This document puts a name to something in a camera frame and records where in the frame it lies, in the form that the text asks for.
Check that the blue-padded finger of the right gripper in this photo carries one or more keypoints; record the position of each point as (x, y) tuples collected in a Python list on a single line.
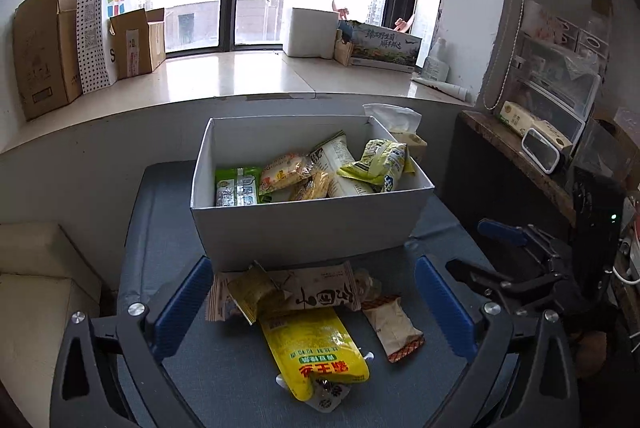
[(497, 231)]

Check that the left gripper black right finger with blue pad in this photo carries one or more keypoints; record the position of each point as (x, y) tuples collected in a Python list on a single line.
[(518, 372)]

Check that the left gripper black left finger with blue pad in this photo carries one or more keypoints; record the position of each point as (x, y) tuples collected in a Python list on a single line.
[(86, 391)]

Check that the green yellow snack bag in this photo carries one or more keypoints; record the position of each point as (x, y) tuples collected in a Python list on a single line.
[(382, 164)]

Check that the large yellow snack pouch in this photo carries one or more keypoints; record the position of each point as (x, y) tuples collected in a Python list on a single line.
[(308, 345)]

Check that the orange peanut snack bag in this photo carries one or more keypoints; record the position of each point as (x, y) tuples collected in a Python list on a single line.
[(284, 172)]

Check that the beige brown-edged snack packet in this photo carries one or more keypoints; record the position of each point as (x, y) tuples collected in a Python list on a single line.
[(395, 331)]

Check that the cream leather sofa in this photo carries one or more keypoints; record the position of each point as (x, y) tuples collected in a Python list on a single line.
[(44, 280)]

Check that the beige calligraphy snack bag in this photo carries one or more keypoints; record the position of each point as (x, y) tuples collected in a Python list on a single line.
[(318, 287)]

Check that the striped cartoon snack bag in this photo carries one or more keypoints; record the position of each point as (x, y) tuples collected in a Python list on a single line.
[(219, 304)]

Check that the small silver snack packet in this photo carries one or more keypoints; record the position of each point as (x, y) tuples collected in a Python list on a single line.
[(327, 396)]

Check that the clear plastic drawer organizer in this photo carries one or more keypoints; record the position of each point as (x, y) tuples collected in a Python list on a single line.
[(556, 73)]

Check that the white plastic bottle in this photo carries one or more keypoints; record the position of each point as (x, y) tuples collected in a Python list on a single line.
[(435, 66)]

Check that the olive yellow snack packet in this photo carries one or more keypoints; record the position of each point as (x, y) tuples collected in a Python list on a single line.
[(254, 293)]

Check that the white snack bag in box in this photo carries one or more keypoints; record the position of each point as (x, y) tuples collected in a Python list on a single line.
[(329, 156)]

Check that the landscape printed tissue box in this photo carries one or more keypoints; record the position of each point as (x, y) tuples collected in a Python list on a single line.
[(381, 48)]

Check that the white storage box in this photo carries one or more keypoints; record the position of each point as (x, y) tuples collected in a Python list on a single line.
[(284, 233)]

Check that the green milk carton pack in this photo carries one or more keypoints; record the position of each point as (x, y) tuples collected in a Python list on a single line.
[(237, 187)]

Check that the white foam block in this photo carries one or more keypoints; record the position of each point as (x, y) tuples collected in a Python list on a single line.
[(310, 34)]

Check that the small open cardboard box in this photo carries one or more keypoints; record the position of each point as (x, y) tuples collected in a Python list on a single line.
[(138, 42)]

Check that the large brown cardboard box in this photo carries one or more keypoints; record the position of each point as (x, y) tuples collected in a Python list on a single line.
[(45, 55)]

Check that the dotted white paper bag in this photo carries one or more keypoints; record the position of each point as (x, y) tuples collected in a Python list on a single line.
[(96, 60)]

